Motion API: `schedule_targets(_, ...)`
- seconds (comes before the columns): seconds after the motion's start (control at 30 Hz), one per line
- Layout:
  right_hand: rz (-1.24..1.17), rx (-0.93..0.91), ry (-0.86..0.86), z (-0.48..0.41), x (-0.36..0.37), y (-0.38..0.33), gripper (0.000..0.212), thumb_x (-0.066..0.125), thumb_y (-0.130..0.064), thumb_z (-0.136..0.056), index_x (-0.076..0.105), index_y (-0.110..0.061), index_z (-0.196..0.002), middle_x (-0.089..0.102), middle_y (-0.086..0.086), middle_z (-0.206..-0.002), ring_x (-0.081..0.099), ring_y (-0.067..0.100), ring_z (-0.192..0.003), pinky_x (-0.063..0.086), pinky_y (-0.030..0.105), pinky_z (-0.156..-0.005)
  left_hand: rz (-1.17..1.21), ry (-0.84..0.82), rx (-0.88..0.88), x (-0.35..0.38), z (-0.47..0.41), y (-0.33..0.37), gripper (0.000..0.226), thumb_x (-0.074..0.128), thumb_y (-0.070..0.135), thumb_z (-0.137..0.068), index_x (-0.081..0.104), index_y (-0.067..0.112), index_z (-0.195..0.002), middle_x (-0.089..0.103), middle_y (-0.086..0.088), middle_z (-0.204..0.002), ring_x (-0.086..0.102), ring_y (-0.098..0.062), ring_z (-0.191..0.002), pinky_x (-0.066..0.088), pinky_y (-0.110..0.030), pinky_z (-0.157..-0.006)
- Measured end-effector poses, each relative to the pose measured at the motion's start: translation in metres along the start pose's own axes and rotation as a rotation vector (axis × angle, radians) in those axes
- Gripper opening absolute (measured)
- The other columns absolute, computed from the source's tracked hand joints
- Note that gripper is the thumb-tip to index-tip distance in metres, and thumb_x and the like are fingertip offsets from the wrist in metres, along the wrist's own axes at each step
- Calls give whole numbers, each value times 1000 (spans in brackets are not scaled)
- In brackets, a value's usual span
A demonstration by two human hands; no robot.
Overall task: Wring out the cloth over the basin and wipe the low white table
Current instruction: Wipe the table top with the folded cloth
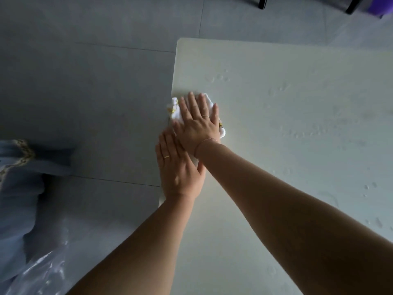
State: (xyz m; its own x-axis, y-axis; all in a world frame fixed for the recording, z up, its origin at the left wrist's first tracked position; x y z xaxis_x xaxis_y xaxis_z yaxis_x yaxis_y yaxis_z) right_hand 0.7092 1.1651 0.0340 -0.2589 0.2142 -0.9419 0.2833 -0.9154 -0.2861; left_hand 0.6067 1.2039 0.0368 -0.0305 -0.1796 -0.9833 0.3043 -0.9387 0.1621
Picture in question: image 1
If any white cleaning cloth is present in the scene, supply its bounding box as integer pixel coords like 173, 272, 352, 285
167, 93, 226, 139

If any person's right hand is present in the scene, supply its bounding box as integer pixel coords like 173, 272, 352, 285
173, 92, 221, 156

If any thin gold bracelet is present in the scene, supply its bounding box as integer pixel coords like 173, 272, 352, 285
194, 138, 220, 158

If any purple container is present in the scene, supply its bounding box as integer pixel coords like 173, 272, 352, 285
367, 0, 393, 19

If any person's left forearm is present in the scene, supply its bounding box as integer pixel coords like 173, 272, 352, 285
66, 193, 197, 295

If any person's left hand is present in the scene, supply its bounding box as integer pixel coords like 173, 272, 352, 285
155, 127, 207, 201

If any blue garment with gold trim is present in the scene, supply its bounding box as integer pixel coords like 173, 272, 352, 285
0, 139, 75, 284

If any person's right forearm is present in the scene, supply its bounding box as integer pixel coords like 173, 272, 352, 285
194, 139, 393, 295

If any clear plastic bag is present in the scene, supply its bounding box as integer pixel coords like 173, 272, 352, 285
0, 229, 70, 295

